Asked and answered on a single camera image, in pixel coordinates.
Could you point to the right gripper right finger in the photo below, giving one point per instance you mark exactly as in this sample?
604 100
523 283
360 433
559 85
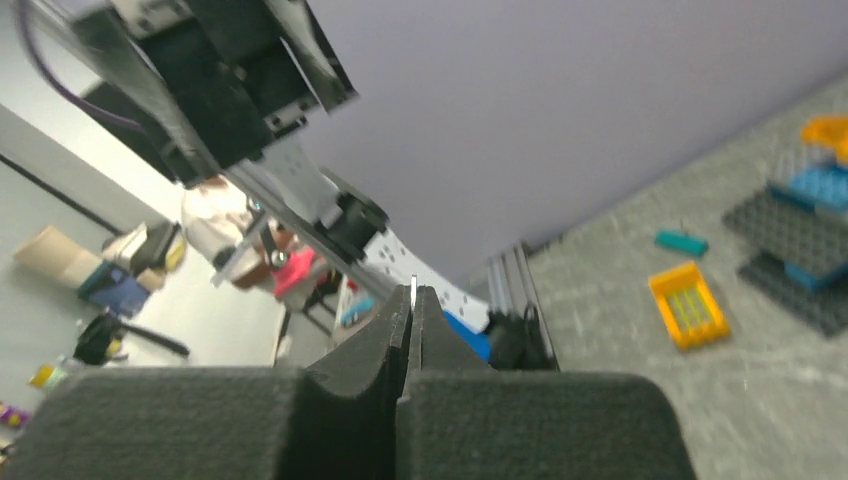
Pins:
458 418

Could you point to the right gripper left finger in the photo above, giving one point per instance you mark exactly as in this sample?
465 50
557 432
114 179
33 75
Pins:
334 420

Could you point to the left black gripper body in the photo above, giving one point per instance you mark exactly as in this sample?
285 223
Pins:
194 87

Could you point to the small silver key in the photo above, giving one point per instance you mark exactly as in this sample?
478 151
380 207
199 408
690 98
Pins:
413 289

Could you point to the orange lego window piece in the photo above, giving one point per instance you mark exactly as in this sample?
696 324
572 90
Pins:
689 311

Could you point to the seated person in background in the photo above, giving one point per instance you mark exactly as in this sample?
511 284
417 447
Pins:
215 217

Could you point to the blue box on floor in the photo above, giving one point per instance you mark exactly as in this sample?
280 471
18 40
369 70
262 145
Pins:
110 286

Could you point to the beige cardboard roll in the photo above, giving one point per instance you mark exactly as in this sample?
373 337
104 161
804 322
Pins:
56 256

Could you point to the black bag on floor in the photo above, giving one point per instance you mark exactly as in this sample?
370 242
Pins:
101 340

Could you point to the teal lego brick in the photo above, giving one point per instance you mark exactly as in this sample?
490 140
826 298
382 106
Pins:
681 242

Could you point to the green yellow bottle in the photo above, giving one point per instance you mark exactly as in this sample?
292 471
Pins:
48 376

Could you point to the dark grey lego baseplate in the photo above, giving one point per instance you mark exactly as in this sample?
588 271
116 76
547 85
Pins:
800 259

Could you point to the blue grey lego stack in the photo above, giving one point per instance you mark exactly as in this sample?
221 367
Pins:
818 187

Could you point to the orange lego arch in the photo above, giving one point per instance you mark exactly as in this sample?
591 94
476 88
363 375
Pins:
829 132

